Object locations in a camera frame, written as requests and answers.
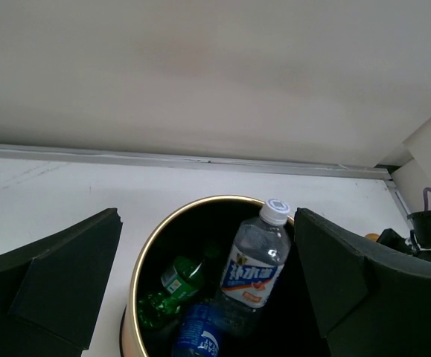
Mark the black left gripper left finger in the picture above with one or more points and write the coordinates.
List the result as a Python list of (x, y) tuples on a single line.
[(51, 290)]

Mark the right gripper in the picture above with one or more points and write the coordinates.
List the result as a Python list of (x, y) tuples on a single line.
[(418, 243)]

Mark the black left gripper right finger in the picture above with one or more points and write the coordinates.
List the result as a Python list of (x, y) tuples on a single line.
[(368, 299)]

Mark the orange juice bottle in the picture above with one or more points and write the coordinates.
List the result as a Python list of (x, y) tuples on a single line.
[(372, 237)]

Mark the clear bottle with white cap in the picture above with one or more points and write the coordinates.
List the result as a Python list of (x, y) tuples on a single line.
[(259, 251)]

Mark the green plastic bottle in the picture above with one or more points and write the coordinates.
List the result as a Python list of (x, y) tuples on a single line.
[(186, 275)]

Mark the blue label bottle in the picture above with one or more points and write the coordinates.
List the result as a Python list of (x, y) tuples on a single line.
[(197, 335)]

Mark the orange cylindrical bin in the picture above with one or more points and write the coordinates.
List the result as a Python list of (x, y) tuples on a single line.
[(188, 228)]

